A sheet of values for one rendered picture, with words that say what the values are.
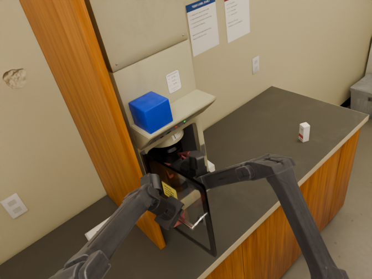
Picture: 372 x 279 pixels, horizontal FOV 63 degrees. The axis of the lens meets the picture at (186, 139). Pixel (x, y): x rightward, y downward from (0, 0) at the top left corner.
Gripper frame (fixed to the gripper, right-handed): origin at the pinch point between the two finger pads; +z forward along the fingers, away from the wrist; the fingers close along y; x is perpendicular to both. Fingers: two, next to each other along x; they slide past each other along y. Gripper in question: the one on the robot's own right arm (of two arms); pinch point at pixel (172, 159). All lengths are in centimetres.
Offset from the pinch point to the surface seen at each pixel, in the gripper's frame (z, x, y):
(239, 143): 5, 22, -50
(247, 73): 34, 0, -94
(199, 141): -9.7, -7.8, -10.3
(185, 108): -19.3, -32.0, 0.0
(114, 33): -14, -63, 15
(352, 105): 29, 100, -254
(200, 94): -16.6, -32.4, -10.2
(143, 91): -12.2, -41.9, 11.0
